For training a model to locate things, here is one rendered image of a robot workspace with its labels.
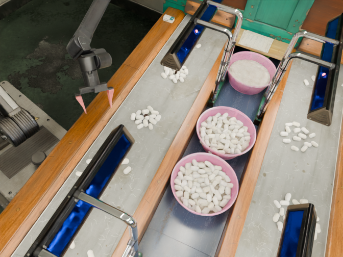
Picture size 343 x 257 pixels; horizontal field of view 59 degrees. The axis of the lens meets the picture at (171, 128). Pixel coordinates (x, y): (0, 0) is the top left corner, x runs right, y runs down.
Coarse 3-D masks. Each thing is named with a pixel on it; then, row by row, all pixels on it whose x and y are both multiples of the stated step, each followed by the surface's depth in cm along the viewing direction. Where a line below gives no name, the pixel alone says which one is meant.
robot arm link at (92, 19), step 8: (96, 0) 122; (104, 0) 125; (96, 8) 121; (104, 8) 124; (88, 16) 116; (96, 16) 119; (80, 24) 115; (88, 24) 115; (96, 24) 118; (80, 32) 110; (88, 32) 112; (72, 40) 108; (88, 40) 111; (72, 48) 109; (80, 48) 108; (72, 56) 112
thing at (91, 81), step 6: (84, 72) 110; (96, 72) 112; (84, 78) 111; (90, 78) 110; (96, 78) 112; (84, 84) 112; (90, 84) 111; (96, 84) 112; (102, 84) 112; (84, 90) 111
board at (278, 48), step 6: (240, 30) 174; (246, 30) 175; (240, 36) 171; (276, 42) 170; (282, 42) 171; (252, 48) 166; (270, 48) 167; (276, 48) 167; (282, 48) 168; (264, 54) 165; (270, 54) 164; (276, 54) 164; (282, 54) 165
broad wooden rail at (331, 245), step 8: (336, 168) 128; (336, 176) 125; (336, 184) 122; (336, 192) 120; (336, 200) 118; (336, 208) 116; (336, 216) 114; (336, 224) 112; (328, 232) 112; (336, 232) 110; (328, 240) 110; (336, 240) 109; (328, 248) 107; (336, 248) 107; (328, 256) 105; (336, 256) 105
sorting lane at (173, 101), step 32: (160, 64) 158; (192, 64) 160; (128, 96) 143; (160, 96) 145; (192, 96) 147; (128, 128) 133; (160, 128) 134; (160, 160) 125; (64, 192) 114; (128, 192) 116; (96, 224) 108; (64, 256) 101; (96, 256) 101
